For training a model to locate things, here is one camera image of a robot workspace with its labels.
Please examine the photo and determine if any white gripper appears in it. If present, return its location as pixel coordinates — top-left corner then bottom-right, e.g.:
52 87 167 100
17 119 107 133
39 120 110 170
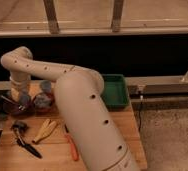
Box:
10 76 52 105

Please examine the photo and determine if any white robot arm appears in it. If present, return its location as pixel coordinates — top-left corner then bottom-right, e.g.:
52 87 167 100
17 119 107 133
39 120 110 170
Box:
0 46 140 171

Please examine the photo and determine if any dark red bowl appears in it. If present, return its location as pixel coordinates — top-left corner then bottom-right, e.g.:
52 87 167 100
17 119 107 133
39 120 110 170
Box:
2 96 32 116

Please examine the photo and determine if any yellow wooden spatula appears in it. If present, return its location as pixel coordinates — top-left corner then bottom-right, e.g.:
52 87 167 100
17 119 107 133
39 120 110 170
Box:
32 119 57 144

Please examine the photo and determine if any green plastic tray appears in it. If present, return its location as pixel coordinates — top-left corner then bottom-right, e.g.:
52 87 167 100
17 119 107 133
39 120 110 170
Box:
101 74 129 109

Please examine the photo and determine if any black handled brush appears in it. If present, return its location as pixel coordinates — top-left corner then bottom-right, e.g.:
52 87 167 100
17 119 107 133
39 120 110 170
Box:
11 120 42 158

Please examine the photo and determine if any orange handled tool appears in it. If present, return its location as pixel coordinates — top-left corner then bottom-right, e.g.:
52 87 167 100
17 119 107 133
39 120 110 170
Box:
64 125 79 161

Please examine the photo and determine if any metal rail beam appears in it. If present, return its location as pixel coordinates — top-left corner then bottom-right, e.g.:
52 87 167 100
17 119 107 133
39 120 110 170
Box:
125 75 188 95

